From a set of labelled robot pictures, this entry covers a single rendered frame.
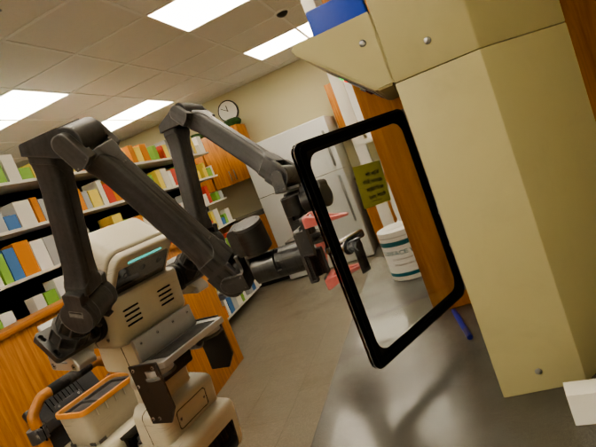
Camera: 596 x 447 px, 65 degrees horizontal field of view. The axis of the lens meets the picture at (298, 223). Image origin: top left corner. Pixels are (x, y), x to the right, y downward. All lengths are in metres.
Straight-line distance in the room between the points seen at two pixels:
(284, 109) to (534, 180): 5.86
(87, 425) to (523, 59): 1.41
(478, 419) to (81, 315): 0.78
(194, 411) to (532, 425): 0.94
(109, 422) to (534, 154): 1.36
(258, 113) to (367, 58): 5.92
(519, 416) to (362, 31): 0.55
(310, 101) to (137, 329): 5.34
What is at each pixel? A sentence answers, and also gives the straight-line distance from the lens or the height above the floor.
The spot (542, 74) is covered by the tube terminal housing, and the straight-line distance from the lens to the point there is 0.75.
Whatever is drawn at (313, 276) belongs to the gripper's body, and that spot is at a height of 1.16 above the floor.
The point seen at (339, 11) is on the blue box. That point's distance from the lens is 0.88.
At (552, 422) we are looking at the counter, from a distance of 0.72.
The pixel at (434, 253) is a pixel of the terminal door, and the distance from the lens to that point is 0.95.
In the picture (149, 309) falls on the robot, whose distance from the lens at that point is 1.32.
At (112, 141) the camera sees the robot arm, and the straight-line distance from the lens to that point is 0.93.
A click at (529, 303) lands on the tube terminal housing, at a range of 0.72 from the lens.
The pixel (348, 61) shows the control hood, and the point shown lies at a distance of 0.66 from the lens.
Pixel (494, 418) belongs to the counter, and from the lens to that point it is 0.74.
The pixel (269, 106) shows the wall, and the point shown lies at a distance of 6.51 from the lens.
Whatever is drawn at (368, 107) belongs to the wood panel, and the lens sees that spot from 1.03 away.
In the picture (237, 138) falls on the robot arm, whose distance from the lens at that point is 1.25.
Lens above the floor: 1.36
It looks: 7 degrees down
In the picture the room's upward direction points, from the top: 21 degrees counter-clockwise
